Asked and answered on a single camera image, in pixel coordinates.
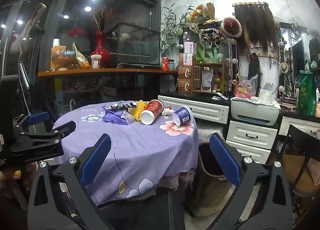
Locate black chair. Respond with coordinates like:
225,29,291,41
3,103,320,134
279,124,320,210

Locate white drawer cabinet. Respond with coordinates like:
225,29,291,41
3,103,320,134
157,94,320,165

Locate red vase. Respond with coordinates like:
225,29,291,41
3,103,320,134
91,31,111,68

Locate wooden counter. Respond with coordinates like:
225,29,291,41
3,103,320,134
37,68,178,78

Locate white plastic container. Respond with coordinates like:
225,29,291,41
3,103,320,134
259,89,277,103

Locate person's jeans leg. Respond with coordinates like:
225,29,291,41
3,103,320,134
100,190,185,230

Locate pink paper bag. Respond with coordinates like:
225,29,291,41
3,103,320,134
281,153,320,197

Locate plastic drink cup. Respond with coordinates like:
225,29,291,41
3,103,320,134
90,54,101,68

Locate sunflower bouquet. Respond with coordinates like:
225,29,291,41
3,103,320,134
186,3,217,25

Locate glass terrarium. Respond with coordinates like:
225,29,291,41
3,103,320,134
106,22,162,67

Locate green leafy branches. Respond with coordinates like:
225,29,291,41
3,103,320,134
160,3,194,56

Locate hanging hair extensions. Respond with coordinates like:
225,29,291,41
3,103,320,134
234,2,278,54

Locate purple floral tablecloth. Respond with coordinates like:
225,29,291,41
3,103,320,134
51,101,199,205

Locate bin with clear liner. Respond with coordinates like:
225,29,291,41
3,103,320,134
199,126,224,143

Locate brown printed box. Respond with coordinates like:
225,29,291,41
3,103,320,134
178,78,193,94
178,65,194,79

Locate green tote bag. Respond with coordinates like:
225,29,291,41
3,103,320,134
297,61,317,116

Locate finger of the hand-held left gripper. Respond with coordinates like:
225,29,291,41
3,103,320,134
17,120,77,146
12,111,50,130

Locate golden snack bag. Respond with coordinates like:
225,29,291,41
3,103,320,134
72,42,90,69

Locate purple yogurt cup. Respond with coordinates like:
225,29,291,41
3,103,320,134
172,105,193,126

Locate red embroidered hat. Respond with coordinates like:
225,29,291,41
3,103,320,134
220,17,243,38

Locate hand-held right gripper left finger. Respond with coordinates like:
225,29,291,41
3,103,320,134
27,133,113,230

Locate red paper cup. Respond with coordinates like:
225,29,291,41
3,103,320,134
140,99,165,124

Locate vanity mirror with bulbs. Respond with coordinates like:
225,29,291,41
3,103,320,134
275,21,320,90
179,21,238,96

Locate person's left hand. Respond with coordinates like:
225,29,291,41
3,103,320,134
0,161,37,195

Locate white printer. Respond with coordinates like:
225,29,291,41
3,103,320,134
230,97,280,126

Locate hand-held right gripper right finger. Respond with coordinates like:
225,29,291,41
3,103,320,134
207,132,293,230

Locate phone on holder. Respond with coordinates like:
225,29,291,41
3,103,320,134
24,3,47,37

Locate purple plastic bag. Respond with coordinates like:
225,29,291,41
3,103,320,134
102,107,129,125

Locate dark snack wrapper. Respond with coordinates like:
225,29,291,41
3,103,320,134
104,102,137,113

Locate wooden shelf rack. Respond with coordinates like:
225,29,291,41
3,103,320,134
194,56,229,95

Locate pink plastic bag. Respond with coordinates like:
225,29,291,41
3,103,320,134
234,75,258,99

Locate red fringe ornament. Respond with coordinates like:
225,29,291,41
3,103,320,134
69,28,88,37

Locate dark brown waste bin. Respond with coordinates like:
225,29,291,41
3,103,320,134
185,142,240,218

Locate pink photo card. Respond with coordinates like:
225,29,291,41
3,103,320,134
184,42,197,54

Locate ornate headdress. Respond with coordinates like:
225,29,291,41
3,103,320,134
200,28,227,47

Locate glass bowl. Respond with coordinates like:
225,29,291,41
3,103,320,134
51,50,77,70

